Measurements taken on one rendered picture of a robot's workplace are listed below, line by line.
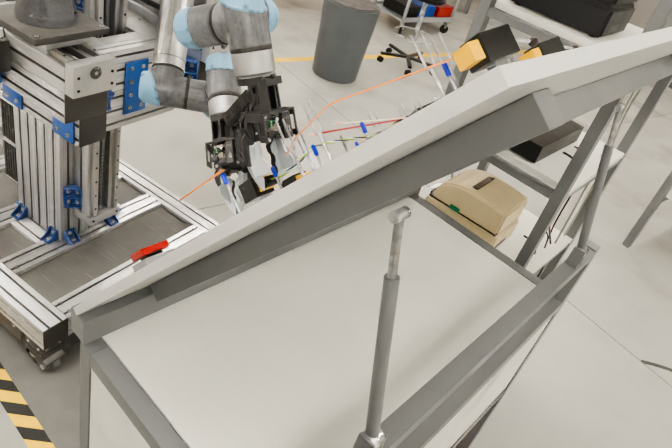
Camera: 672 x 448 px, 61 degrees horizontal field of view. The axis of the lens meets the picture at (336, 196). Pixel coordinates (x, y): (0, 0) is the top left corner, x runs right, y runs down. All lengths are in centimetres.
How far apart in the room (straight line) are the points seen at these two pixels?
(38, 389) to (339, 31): 332
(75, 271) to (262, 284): 101
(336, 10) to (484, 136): 401
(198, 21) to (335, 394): 79
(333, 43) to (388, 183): 399
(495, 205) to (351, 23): 281
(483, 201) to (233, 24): 124
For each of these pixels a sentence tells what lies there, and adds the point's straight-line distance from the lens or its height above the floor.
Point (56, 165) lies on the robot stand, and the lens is 222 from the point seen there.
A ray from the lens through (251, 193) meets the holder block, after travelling 114.
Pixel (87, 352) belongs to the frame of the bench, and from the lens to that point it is 129.
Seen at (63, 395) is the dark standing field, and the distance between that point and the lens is 222.
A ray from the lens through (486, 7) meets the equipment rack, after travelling 183.
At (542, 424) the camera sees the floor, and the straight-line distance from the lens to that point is 264.
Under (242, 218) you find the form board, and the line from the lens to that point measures 68.
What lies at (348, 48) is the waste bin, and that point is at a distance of 466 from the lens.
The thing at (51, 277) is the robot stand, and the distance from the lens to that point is 230.
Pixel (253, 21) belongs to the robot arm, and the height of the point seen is 147.
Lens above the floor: 179
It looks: 33 degrees down
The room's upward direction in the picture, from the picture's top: 17 degrees clockwise
